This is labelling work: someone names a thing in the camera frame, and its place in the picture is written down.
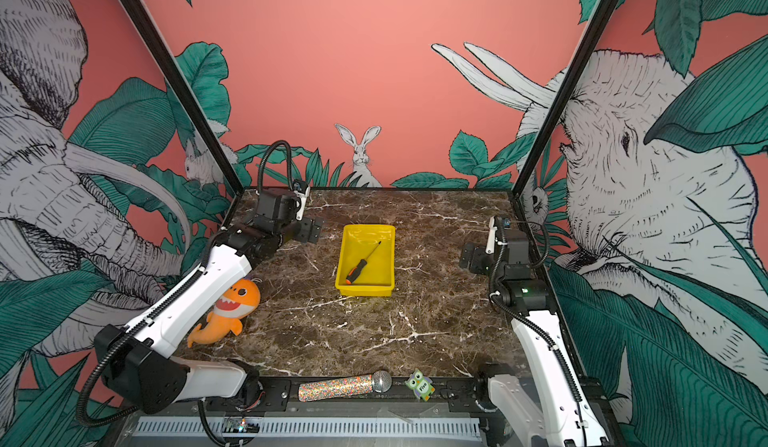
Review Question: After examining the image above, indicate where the sprinkle patterned toy microphone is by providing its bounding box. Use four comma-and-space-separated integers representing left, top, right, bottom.
298, 370, 393, 402

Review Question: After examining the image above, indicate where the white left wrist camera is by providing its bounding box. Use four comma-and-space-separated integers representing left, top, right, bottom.
294, 184, 311, 221

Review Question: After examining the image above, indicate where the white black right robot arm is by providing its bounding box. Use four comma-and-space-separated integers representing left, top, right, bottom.
459, 216, 615, 446

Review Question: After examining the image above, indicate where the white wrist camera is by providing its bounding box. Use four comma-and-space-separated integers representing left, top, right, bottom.
485, 216, 497, 255
294, 184, 311, 221

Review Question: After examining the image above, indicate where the orange shark plush toy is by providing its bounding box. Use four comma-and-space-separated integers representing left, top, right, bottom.
187, 279, 261, 347

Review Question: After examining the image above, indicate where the perforated metal front rail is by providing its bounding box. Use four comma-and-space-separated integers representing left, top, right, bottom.
130, 415, 483, 442

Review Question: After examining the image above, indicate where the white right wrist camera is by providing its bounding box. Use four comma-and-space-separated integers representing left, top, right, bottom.
485, 216, 497, 255

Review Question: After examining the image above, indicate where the black left corner post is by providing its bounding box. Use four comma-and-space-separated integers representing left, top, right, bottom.
119, 0, 245, 195

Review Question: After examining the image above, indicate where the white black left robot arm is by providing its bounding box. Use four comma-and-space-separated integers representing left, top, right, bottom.
76, 181, 323, 426

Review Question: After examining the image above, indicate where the yellow plastic bin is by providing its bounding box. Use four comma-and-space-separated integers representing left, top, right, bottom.
335, 224, 396, 297

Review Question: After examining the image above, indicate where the black corner post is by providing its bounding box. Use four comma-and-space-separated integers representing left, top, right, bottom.
119, 0, 245, 195
512, 0, 619, 199

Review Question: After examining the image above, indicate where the orange black handled screwdriver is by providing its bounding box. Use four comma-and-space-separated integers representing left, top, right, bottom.
345, 241, 382, 285

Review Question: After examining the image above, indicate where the black right corner post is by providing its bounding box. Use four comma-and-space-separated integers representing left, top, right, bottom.
512, 0, 619, 199

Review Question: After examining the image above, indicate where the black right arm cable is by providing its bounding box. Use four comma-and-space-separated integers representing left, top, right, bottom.
488, 218, 586, 447

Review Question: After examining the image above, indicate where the green owl toy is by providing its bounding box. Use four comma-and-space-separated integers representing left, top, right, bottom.
405, 369, 435, 401

